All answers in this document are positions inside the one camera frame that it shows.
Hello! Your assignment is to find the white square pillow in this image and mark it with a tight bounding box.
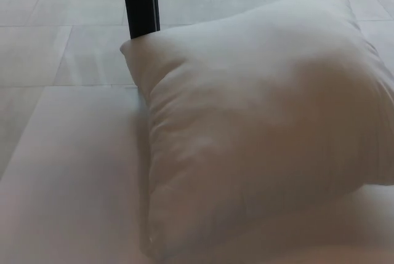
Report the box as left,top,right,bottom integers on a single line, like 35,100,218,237
119,0,394,262

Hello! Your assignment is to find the black metal post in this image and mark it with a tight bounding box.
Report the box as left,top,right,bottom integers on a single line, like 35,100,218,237
120,0,161,40

